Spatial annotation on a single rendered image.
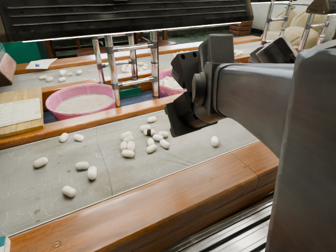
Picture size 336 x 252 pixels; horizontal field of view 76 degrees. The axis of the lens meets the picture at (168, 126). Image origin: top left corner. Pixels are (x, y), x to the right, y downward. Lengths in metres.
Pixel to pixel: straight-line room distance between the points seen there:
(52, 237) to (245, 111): 0.39
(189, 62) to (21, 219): 0.45
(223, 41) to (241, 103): 0.18
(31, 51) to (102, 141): 2.71
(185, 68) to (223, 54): 0.08
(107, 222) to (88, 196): 0.10
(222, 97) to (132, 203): 0.31
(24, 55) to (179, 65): 3.00
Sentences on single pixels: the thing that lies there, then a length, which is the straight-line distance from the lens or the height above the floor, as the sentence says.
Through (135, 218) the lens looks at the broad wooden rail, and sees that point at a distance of 0.44.
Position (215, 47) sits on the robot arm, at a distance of 0.35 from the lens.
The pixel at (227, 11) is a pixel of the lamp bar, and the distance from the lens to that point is 0.68.
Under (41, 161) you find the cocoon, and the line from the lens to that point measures 0.64.
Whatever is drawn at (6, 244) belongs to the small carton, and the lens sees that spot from 0.47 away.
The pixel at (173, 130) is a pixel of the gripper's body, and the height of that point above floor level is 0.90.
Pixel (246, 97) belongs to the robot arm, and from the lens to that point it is 0.17.
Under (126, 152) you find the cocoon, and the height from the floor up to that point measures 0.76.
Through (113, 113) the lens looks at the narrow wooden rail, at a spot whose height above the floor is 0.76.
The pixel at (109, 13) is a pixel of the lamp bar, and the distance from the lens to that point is 0.53.
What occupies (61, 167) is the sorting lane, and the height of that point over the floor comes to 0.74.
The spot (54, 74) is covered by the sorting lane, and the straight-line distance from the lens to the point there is 1.29.
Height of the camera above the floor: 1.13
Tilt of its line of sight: 33 degrees down
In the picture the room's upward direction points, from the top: straight up
